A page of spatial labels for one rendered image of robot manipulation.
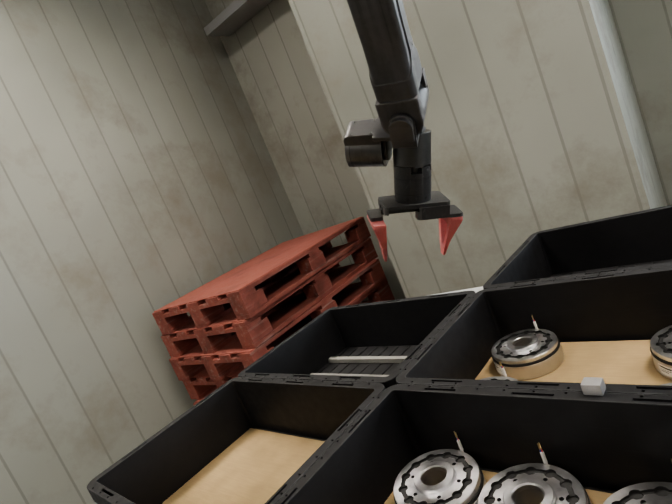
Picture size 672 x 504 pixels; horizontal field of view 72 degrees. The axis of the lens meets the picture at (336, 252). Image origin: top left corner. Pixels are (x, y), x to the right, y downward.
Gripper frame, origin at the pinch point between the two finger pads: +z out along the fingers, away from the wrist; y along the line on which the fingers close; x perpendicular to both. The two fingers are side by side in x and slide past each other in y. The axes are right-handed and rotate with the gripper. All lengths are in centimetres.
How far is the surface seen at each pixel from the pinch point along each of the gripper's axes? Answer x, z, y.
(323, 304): 166, 97, -13
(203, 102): 310, -11, -86
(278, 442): -6.2, 30.3, -26.1
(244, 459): -7.5, 31.8, -32.1
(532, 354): -13.3, 13.1, 14.6
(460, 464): -30.8, 13.6, -2.5
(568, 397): -34.5, 2.6, 6.9
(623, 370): -21.0, 11.6, 23.2
